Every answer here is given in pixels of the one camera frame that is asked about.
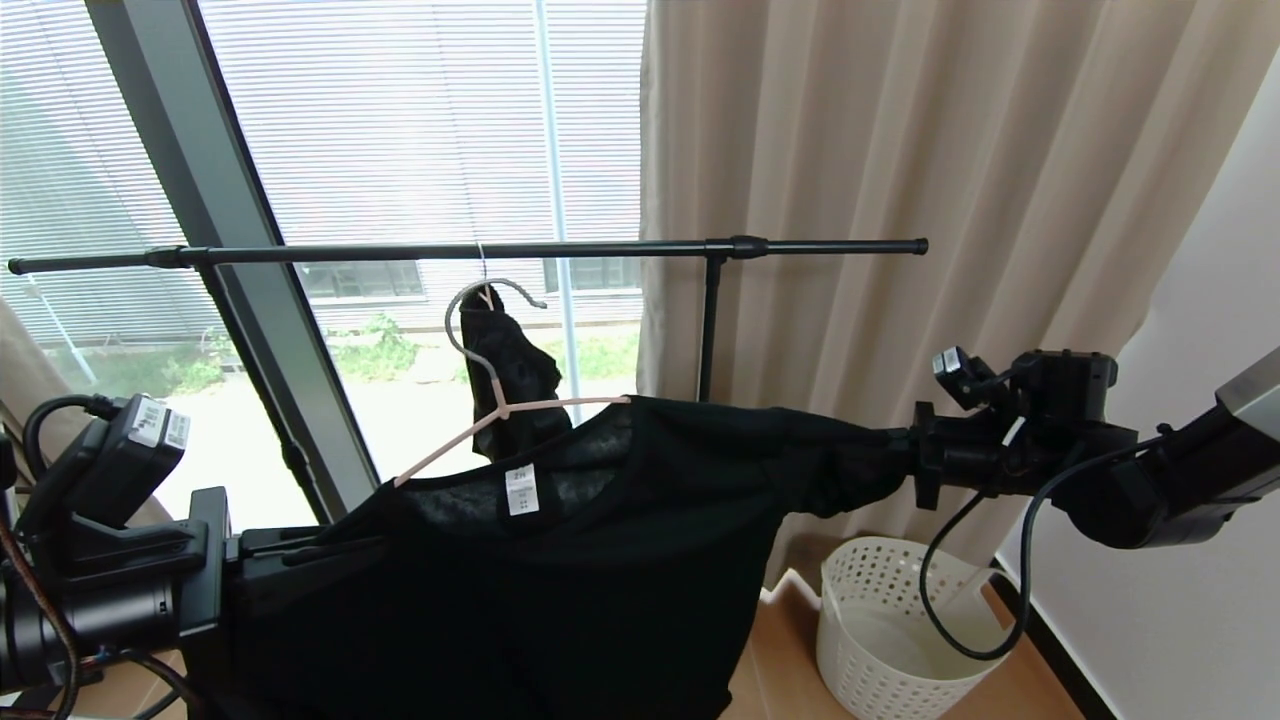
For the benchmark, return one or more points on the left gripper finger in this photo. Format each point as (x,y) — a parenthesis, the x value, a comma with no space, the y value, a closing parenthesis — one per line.
(280,540)
(330,554)

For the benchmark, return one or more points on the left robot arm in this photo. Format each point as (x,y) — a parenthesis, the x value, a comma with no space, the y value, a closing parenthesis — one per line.
(12,650)

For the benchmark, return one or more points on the window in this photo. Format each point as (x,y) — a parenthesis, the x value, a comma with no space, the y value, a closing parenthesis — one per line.
(400,120)

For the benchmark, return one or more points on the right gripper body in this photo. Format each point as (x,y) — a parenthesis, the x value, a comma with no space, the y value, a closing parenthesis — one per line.
(980,460)

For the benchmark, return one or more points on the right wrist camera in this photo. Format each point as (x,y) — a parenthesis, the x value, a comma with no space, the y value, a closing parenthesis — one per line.
(955,368)

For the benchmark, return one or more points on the black garment with white label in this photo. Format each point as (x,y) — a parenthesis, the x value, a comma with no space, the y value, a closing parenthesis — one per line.
(550,600)

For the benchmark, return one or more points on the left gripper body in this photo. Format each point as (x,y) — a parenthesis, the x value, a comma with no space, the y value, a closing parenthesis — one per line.
(205,560)

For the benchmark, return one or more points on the white laundry basket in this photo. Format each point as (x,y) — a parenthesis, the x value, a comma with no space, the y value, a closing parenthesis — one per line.
(870,660)

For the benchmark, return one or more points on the pink clothes hanger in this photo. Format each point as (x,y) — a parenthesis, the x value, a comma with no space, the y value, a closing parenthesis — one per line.
(486,297)
(560,403)

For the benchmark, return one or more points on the black clothes rack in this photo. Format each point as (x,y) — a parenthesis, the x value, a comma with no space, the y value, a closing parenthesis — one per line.
(350,251)

